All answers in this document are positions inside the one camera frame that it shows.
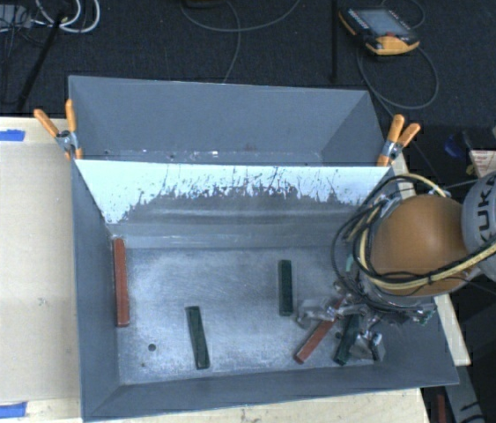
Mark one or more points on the pale wood flat board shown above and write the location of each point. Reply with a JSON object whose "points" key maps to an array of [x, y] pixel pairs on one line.
{"points": [[36, 271]]}

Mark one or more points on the red-brown flat block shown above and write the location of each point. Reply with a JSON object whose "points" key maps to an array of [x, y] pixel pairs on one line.
{"points": [[120, 280], [313, 339]]}

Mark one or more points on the grey metal bin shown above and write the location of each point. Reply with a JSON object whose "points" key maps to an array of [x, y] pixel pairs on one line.
{"points": [[230, 280]]}

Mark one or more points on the dark green flat block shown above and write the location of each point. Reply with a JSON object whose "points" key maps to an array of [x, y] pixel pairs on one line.
{"points": [[198, 337], [286, 287], [345, 342]]}

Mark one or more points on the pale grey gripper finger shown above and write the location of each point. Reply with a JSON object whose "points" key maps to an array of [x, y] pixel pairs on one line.
{"points": [[313, 312], [373, 346]]}

